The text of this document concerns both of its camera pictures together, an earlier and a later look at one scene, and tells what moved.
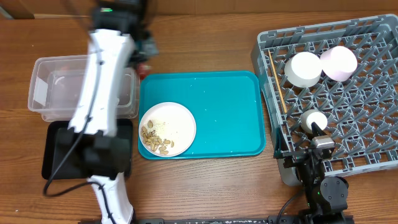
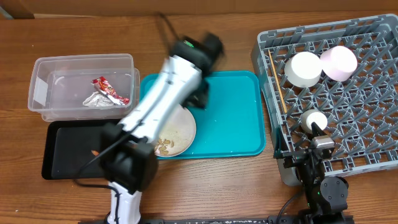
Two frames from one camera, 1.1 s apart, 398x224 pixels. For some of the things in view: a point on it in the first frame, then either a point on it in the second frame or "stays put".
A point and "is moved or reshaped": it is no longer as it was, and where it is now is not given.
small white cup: (313, 116) stays put
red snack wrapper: (144, 70) is moved or reshaped
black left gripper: (152, 50) -> (200, 98)
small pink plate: (338, 63) stays put
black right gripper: (293, 157) stays put
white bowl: (303, 69) stays put
